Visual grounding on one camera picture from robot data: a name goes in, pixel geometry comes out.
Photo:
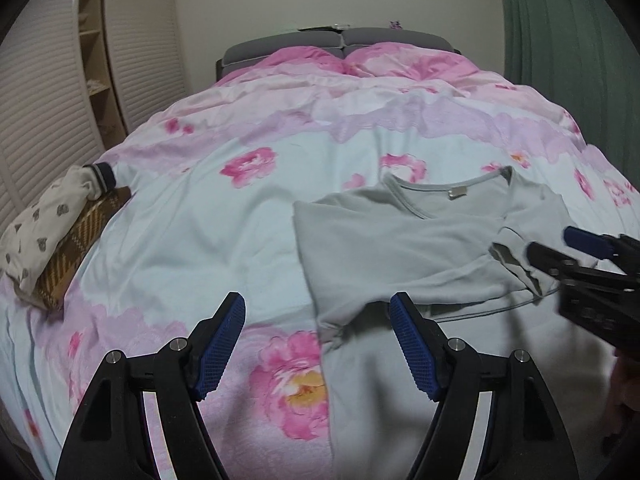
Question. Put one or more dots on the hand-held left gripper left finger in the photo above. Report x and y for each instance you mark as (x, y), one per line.
(220, 350)

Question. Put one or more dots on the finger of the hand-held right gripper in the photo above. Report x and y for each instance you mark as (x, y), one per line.
(585, 242)
(550, 260)

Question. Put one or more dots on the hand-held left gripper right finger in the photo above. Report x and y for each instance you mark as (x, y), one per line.
(415, 350)

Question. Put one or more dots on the light grey shirt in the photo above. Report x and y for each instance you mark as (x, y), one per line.
(400, 240)

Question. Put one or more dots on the pink floral blanket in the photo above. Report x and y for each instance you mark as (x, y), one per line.
(210, 220)

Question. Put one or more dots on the brown plaid folded cloth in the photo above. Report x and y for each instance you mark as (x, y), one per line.
(75, 255)

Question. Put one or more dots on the cream printed folded garment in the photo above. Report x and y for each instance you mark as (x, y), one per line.
(45, 230)

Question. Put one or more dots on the green curtain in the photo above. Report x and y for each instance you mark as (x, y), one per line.
(570, 25)

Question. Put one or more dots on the small purple item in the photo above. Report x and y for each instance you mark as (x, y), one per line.
(395, 24)

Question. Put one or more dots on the grey padded headboard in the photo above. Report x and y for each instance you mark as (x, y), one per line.
(320, 42)

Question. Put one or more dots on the white louvered wardrobe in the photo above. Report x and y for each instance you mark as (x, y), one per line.
(45, 85)

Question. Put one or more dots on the wooden open shelf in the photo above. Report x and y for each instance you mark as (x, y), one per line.
(95, 50)

